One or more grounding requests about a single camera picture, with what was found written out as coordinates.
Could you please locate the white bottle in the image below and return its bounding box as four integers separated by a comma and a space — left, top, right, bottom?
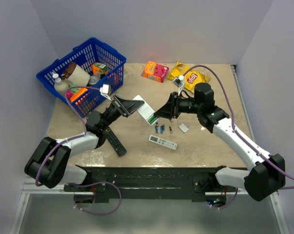
52, 73, 69, 97

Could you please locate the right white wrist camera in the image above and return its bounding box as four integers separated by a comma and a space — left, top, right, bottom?
172, 75, 185, 96

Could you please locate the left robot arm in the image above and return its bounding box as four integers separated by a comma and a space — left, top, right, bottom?
24, 95, 145, 191

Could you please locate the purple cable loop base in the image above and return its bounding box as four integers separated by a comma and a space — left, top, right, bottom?
73, 182, 123, 216

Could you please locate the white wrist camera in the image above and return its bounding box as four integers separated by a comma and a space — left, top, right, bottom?
172, 75, 185, 96
100, 84, 111, 101

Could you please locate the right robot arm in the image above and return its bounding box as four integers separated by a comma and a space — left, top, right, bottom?
154, 83, 286, 201

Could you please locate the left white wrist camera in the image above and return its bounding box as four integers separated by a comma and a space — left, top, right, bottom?
100, 84, 111, 101

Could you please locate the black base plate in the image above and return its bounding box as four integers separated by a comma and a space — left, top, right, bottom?
64, 167, 236, 203

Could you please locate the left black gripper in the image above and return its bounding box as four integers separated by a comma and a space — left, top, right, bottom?
100, 95, 144, 131

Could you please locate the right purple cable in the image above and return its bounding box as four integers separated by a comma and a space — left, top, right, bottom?
182, 64, 294, 191

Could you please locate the blue plastic shopping basket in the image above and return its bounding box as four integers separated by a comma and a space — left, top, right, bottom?
36, 38, 126, 117

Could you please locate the blue battery left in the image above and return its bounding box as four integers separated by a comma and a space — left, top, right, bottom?
155, 123, 159, 134

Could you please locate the cream cylindrical container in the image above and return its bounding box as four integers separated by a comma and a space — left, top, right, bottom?
61, 62, 90, 87

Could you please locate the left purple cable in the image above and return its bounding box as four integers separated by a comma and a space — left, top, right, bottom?
35, 86, 103, 187

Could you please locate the orange box in basket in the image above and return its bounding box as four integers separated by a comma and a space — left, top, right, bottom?
70, 88, 88, 102

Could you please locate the light green packet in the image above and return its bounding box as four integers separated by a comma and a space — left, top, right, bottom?
69, 86, 81, 93

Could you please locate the black TV remote control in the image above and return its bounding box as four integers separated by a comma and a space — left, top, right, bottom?
105, 127, 127, 157

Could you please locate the long white remote control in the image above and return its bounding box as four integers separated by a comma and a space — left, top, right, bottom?
148, 135, 177, 150

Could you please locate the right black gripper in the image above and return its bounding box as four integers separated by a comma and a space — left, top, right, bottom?
154, 92, 202, 119

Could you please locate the orange pink snack box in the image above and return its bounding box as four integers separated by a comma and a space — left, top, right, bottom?
141, 61, 169, 83

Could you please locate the orange green juice carton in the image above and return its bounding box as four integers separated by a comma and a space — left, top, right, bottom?
91, 62, 108, 79

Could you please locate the purple cable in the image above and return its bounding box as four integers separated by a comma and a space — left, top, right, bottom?
182, 64, 294, 191
35, 86, 103, 187

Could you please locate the small white remote control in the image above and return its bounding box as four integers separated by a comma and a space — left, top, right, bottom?
133, 95, 159, 125

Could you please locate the yellow Lays chips bag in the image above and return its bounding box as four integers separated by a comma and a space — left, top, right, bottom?
167, 62, 211, 93

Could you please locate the pink small box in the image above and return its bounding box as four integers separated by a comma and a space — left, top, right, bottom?
66, 91, 74, 99

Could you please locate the white battery cover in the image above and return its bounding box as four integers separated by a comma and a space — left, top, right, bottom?
179, 124, 189, 133

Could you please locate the metal tin can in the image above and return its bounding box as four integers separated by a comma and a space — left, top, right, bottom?
88, 76, 100, 86

